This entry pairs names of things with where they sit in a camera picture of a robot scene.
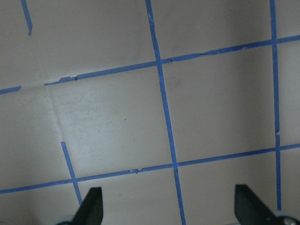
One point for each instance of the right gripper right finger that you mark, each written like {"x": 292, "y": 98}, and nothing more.
{"x": 250, "y": 210}

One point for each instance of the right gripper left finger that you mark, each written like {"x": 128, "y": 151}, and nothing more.
{"x": 91, "y": 211}

